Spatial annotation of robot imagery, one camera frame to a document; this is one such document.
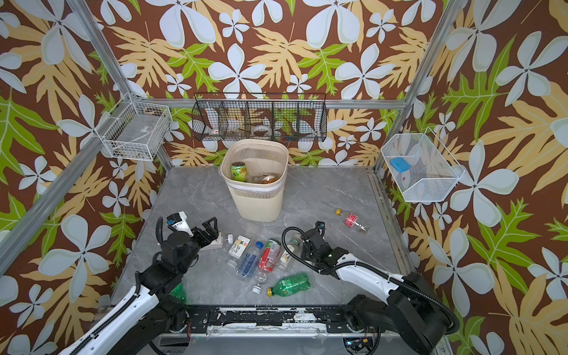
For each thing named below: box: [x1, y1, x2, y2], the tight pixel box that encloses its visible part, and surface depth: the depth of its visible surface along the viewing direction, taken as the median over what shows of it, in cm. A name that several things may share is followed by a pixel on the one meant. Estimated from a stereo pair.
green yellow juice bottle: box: [230, 161, 248, 182], surface depth 89 cm
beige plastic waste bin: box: [220, 138, 289, 222], surface depth 93 cm
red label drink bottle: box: [258, 238, 282, 273], surface depth 86 cm
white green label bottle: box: [278, 233, 304, 272], surface depth 85 cm
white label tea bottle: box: [226, 234, 251, 269], surface depth 88 cm
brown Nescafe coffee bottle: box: [252, 174, 276, 185], surface depth 93 cm
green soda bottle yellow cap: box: [266, 272, 311, 298], surface depth 79 cm
